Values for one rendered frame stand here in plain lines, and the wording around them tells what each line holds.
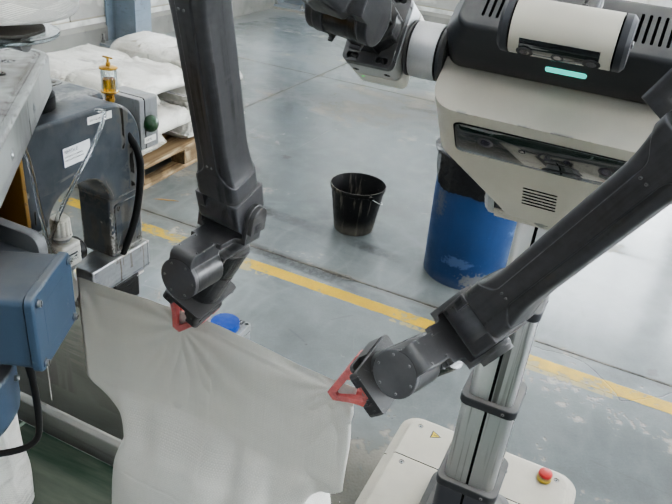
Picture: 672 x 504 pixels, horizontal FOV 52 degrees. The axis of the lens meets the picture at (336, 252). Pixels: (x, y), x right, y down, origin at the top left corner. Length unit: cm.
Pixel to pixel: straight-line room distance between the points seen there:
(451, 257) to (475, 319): 244
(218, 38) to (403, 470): 148
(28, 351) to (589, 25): 73
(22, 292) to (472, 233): 259
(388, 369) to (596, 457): 190
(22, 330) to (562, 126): 77
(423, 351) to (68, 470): 122
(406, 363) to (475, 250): 244
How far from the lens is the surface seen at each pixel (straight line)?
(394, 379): 78
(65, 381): 197
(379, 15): 101
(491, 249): 321
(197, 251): 88
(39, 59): 108
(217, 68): 76
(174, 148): 424
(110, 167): 117
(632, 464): 267
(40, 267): 77
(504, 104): 110
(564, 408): 278
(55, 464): 185
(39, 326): 74
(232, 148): 83
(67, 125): 108
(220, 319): 144
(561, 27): 92
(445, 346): 80
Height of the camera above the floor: 169
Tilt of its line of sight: 29 degrees down
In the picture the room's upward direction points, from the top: 6 degrees clockwise
